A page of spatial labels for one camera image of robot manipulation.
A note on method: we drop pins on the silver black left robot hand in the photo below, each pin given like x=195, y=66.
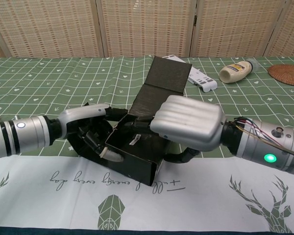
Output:
x=80, y=113

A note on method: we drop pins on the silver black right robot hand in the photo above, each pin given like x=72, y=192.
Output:
x=191, y=122

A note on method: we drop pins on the black folding cardboard box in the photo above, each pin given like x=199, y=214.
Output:
x=166, y=73

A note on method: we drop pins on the white folding stand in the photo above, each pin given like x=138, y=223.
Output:
x=203, y=82

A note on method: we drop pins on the green grid tablecloth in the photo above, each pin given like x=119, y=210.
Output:
x=51, y=80

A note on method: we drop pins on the cream mayonnaise squeeze bottle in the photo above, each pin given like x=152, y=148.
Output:
x=235, y=71

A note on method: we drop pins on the round brown woven coaster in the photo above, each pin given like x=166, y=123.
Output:
x=289, y=74

